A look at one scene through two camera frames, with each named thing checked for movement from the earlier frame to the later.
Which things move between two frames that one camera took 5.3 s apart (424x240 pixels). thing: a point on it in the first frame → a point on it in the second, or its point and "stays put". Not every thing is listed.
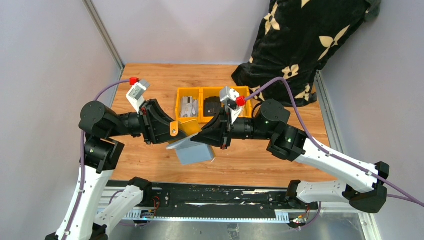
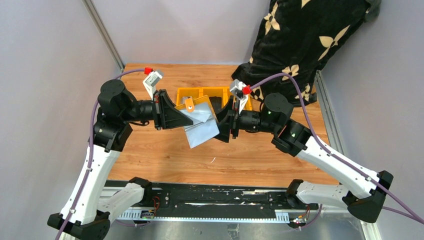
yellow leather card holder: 190,151 → 205,125
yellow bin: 196,92 stays put
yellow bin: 205,93 → 223,92
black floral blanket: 298,38 stays put
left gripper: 156,122 → 166,114
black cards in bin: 212,105 stays put
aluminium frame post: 104,33 stays put
